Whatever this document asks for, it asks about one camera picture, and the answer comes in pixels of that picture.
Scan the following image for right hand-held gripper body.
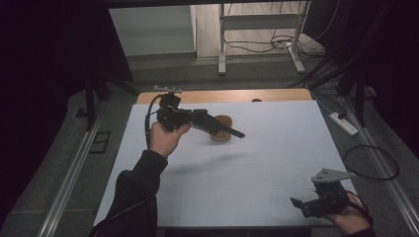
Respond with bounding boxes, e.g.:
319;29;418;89
301;168;358;219

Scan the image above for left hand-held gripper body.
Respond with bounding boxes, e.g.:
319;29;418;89
153;85;210;133

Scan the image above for round wooden holder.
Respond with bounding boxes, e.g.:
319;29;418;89
209;114;234;143

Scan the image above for person's left hand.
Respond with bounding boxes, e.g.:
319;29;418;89
149;120;193;160

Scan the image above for person's right hand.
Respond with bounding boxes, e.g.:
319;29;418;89
323;193;374;237

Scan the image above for white table mat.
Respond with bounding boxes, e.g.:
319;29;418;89
93;100;359;229

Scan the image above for white power strip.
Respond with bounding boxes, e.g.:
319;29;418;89
328;111;360;137

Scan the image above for dark tripod stand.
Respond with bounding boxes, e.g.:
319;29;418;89
307;53;377;128
83;70;140;132

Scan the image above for dark curtain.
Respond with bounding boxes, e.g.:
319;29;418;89
0;0;133;228
304;0;419;159

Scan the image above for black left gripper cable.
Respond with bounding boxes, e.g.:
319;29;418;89
144;93;166;150

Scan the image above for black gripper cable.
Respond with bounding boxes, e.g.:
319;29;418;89
345;190;375;229
144;93;166;150

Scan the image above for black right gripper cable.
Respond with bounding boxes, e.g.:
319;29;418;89
345;190;375;229

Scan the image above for aluminium floor rail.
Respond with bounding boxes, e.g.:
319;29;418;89
37;101;107;237
340;97;419;237

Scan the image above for black looped floor cable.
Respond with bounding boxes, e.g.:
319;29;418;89
341;144;400;182

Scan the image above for black floor frame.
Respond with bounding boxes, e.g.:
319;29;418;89
88;130;112;155

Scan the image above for black cables under stand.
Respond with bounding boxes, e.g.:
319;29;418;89
223;31;319;56

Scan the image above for white metal stand frame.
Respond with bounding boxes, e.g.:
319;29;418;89
216;0;311;76

